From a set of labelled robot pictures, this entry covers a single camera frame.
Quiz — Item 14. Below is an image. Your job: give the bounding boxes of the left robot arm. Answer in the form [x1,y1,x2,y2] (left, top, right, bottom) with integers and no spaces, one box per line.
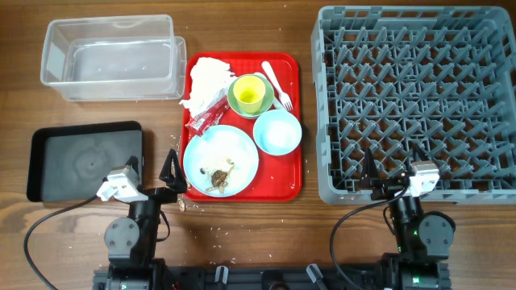
[93,149,187,290]

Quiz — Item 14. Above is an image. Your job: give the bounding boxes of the left black cable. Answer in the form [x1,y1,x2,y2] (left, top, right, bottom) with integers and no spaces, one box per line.
[23,194,100,290]

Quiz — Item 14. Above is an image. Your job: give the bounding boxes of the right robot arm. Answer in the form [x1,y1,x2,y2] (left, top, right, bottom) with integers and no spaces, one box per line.
[360,149,456,289]

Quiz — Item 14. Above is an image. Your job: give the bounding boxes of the black cable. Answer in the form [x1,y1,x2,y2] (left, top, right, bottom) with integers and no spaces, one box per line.
[23,194,100,290]
[329,185,410,290]

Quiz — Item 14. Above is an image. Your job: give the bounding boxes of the red serving tray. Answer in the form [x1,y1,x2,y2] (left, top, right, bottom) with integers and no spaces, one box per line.
[180,52,304,202]

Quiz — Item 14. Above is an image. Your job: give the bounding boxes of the light blue plate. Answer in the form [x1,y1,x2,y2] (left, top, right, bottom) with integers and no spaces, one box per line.
[182,125,260,198]

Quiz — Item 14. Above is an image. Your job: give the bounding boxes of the white napkin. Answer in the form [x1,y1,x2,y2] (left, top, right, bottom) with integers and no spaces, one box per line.
[179,57,237,118]

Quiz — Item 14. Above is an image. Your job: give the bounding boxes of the brown food scraps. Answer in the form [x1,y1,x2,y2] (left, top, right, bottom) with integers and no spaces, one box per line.
[200,158,235,194]

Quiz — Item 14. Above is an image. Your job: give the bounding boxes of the food crumb on table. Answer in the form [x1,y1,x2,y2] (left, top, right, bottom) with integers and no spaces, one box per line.
[177,200,186,212]

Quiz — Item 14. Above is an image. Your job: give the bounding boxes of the black plastic tray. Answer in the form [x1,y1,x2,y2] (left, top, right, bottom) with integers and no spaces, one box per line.
[26,121,144,202]

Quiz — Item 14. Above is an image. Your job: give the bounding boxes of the light blue bowl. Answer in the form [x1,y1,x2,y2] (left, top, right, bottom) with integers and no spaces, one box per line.
[252,110,302,156]

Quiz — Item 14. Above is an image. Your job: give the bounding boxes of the green small bowl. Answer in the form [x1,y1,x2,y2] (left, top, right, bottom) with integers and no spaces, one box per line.
[227,73,275,119]

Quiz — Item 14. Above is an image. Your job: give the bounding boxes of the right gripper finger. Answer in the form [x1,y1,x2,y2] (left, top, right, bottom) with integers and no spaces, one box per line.
[411,143,429,162]
[360,148,381,189]

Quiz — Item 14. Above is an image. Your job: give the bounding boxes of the clear plastic bin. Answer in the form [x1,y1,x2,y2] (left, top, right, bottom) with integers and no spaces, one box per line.
[40,14,186,102]

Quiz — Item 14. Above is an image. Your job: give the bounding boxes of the right black cable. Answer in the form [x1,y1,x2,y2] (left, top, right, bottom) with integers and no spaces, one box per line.
[329,185,410,290]

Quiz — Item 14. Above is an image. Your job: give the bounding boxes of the red snack wrapper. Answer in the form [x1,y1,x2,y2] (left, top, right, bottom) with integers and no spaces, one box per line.
[185,96,230,136]

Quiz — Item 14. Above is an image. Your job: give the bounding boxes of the grey dishwasher rack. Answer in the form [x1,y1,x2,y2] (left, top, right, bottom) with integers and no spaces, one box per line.
[310,6,515,205]

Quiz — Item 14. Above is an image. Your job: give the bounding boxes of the yellow plastic cup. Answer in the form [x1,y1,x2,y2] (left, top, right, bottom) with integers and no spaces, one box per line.
[233,75,266,114]

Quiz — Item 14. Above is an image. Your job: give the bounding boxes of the white plastic spoon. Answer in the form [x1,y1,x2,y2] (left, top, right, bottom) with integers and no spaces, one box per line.
[255,72,285,110]

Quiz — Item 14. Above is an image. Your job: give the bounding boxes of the white plastic fork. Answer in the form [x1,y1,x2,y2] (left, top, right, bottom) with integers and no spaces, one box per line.
[261,61,293,111]

